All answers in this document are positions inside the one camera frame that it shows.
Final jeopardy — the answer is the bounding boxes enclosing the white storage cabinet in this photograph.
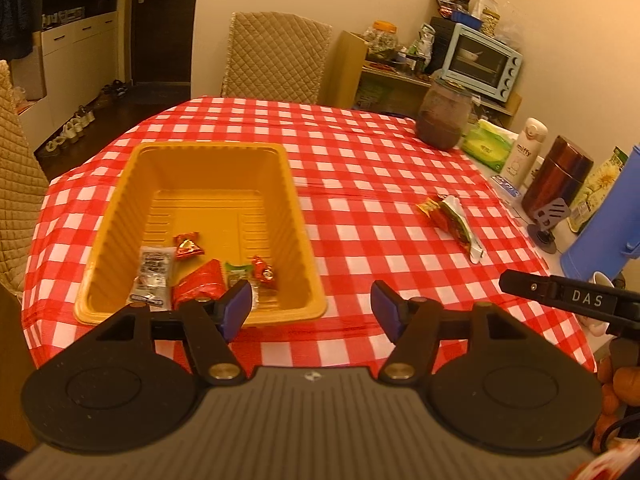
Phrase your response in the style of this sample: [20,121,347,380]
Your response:
[0,0,123,151]

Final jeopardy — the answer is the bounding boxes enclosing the green flower print bag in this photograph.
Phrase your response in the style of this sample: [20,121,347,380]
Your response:
[570,146,630,235]

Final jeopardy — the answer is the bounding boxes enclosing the light blue toaster oven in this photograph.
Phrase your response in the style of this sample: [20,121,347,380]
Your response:
[442,22,523,103]

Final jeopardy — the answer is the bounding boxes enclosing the blue white small box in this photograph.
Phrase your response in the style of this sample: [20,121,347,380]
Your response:
[490,174,523,200]

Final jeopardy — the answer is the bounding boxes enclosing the clear packet of candies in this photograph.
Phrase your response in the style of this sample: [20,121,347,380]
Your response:
[126,246,176,308]

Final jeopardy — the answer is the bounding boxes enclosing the white patterned mug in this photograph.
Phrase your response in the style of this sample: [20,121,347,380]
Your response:
[587,271,621,337]

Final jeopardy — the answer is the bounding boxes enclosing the brown metal canister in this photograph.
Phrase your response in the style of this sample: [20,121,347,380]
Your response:
[521,135,595,221]

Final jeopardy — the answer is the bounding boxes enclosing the wooden shelf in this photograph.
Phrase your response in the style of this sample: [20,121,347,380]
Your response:
[332,30,522,128]

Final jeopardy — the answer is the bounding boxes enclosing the green candy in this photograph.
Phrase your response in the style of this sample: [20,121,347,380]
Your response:
[223,260,253,286]

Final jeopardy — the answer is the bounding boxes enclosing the row of shoes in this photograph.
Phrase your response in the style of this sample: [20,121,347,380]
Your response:
[40,80,131,158]

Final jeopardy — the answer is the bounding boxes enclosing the red orange snack packet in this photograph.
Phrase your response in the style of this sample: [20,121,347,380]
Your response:
[416,195,443,219]

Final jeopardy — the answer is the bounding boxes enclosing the black phone stand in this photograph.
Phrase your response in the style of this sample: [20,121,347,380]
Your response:
[527,197,571,256]

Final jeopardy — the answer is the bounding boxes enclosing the dark wooden door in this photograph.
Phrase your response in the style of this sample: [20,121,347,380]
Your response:
[117,0,201,106]

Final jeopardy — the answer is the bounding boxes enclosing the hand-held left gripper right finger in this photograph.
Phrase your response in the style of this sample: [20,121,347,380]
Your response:
[371,280,576,386]

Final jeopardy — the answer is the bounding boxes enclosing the clear bag of nuts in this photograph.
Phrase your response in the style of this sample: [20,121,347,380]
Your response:
[470,0,501,38]

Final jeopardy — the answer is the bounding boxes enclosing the dark glass jar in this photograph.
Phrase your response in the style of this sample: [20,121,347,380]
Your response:
[417,72,473,150]

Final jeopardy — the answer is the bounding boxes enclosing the orange plastic basket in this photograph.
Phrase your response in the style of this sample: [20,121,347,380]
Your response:
[74,141,328,328]

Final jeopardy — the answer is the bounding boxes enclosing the red twisted candy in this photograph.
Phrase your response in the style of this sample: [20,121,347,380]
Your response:
[172,231,207,261]

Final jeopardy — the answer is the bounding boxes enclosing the bag of oranges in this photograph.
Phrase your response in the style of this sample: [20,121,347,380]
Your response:
[592,355,640,453]

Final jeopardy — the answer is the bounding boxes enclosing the blue thermos jug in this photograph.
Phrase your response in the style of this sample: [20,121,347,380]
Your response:
[560,144,640,291]

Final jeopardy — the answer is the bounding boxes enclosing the plastic jar with orange lid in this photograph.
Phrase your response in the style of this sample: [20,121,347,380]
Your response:
[364,20,398,56]

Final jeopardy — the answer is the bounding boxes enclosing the dark hanging coat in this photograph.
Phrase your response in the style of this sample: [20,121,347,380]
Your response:
[0,0,36,61]

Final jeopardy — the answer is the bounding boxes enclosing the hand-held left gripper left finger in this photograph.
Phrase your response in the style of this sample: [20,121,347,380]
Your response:
[50,279,253,386]

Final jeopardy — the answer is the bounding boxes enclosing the white insulated bottle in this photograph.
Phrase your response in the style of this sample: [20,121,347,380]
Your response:
[505,117,548,187]

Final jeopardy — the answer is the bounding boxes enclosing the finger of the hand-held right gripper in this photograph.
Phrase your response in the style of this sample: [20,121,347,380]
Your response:
[500,269,556,303]

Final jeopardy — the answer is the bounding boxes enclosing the dark red printed candy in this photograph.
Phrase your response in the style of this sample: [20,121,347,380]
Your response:
[250,255,277,288]

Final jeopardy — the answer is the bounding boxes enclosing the beige quilted chair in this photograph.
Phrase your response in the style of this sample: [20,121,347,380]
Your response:
[0,60,51,296]
[221,11,333,106]

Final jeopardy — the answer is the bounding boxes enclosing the large red snack packet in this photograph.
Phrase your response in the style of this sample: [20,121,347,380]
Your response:
[171,259,228,311]

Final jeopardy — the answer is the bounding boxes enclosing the green foil bag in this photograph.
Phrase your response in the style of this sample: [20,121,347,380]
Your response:
[407,22,436,58]

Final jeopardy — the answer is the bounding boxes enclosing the long white green snack packet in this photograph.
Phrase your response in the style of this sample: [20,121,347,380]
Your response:
[432,196,487,265]

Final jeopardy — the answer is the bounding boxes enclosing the red white checkered tablecloth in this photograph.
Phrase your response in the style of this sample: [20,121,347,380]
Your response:
[21,96,598,376]

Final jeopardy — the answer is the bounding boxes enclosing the green tissue pack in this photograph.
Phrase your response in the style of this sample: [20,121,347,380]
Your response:
[461,119,518,171]

